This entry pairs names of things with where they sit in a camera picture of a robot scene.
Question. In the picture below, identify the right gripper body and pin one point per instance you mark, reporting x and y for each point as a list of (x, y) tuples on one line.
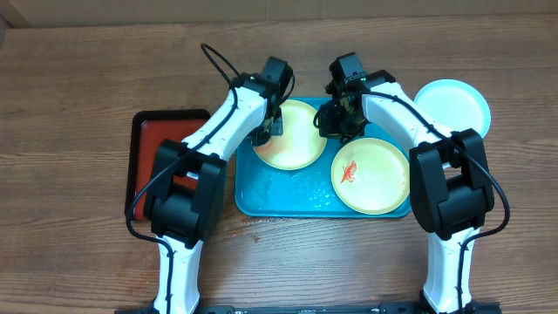
[(341, 126)]

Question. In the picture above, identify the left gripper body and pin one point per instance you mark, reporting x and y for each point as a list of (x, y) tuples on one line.
[(274, 126)]

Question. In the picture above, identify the green plate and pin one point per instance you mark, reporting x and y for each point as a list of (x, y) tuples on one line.
[(371, 176), (300, 143)]

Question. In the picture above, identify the light blue plate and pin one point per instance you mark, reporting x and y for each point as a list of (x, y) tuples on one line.
[(455, 104)]

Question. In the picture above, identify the dark sponge with red base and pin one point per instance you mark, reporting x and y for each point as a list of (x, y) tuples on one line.
[(263, 144)]

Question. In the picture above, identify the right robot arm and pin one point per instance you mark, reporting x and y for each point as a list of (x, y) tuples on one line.
[(451, 189)]

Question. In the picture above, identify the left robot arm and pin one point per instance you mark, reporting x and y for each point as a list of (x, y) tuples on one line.
[(184, 196)]

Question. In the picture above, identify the teal plastic tray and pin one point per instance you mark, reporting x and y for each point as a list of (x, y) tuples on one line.
[(262, 190)]

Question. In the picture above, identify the black and red tray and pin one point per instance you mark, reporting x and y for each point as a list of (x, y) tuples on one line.
[(149, 130)]

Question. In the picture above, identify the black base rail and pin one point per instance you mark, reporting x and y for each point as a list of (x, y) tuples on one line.
[(385, 308)]

